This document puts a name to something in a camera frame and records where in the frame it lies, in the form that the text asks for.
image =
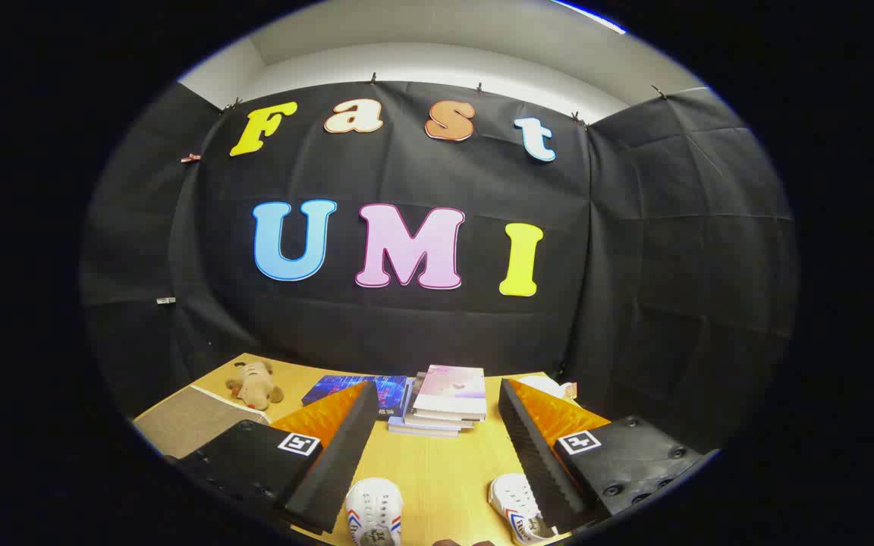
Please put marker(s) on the black backdrop cloth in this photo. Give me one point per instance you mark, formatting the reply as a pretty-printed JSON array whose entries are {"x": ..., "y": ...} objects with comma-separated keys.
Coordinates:
[{"x": 407, "y": 326}]

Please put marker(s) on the white canvas shoe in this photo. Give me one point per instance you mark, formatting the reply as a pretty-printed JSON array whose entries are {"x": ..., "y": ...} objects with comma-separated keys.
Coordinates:
[
  {"x": 513, "y": 497},
  {"x": 373, "y": 508}
]

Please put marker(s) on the pink cover book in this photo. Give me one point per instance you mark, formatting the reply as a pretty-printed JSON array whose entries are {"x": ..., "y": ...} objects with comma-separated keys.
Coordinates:
[{"x": 448, "y": 387}]

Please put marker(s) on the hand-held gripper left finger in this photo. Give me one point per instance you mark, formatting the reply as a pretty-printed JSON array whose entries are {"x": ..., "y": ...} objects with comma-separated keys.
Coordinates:
[{"x": 338, "y": 470}]

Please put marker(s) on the dark blue book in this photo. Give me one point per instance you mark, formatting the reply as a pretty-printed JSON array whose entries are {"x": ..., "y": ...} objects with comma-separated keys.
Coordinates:
[{"x": 395, "y": 394}]

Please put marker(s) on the white cover book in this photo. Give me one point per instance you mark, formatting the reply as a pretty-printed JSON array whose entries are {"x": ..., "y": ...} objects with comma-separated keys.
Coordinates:
[{"x": 437, "y": 423}]

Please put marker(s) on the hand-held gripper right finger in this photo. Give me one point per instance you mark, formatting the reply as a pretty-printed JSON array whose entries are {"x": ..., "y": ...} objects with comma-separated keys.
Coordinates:
[{"x": 539, "y": 462}]

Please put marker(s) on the white plush toy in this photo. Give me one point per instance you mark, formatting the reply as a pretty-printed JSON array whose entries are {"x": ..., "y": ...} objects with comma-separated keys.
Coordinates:
[{"x": 547, "y": 385}]

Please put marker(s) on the brown fabric storage box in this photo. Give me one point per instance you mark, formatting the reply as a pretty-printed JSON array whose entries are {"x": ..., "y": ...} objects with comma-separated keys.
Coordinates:
[{"x": 187, "y": 425}]

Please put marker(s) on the brown plush dog toy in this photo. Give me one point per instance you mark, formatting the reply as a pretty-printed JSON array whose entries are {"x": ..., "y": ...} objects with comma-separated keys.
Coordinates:
[{"x": 255, "y": 387}]

